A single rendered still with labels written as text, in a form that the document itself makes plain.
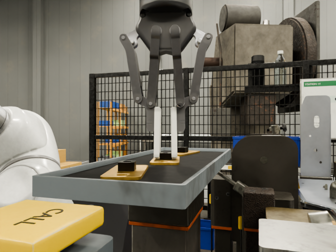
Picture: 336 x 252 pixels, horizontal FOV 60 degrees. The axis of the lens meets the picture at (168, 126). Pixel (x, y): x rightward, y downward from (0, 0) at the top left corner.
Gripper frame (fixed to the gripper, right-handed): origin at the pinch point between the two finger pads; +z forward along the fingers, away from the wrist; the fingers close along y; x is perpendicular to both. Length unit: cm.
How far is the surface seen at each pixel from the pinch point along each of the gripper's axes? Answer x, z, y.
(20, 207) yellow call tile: -23.8, 4.0, -7.5
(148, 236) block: -4.4, 13.1, -1.9
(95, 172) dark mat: -10.3, 4.1, -7.0
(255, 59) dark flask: 124, -38, 43
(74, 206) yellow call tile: -23.6, 4.0, -4.3
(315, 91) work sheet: 110, -18, 70
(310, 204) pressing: 39, 20, 37
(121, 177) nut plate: -14.8, 3.8, -3.2
